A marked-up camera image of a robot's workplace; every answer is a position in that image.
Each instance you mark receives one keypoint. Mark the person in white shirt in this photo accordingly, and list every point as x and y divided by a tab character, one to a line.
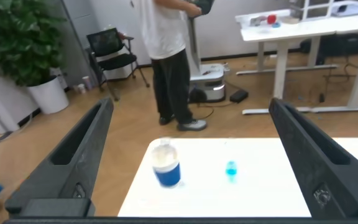
166	34

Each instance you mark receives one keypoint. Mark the grey flat tray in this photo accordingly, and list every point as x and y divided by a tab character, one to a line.
356	9

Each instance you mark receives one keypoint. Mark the blue and white paper cup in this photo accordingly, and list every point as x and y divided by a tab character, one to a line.
168	177

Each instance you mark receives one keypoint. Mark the small white cup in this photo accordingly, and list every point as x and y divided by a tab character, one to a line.
81	89

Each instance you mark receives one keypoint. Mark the black folding chair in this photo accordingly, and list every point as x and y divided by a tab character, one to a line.
107	43

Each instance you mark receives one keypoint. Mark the small red object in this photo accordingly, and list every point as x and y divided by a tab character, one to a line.
271	19

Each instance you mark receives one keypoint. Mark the small pink cup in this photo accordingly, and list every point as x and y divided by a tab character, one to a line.
87	82

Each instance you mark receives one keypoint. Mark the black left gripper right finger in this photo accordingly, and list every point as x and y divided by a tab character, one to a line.
331	174

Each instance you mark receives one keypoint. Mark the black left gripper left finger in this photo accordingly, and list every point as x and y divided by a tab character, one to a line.
57	174

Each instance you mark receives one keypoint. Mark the test tube with blue pigment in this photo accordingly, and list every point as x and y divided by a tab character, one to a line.
231	170

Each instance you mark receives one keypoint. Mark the black power adapter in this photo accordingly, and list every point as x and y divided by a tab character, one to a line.
238	96

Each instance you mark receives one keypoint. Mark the white mobile robot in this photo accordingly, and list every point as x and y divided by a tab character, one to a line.
210	81

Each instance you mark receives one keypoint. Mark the white drawer organizer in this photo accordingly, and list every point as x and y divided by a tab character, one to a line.
304	11

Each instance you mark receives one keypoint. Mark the green plant in white pot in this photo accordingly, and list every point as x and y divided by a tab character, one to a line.
47	96

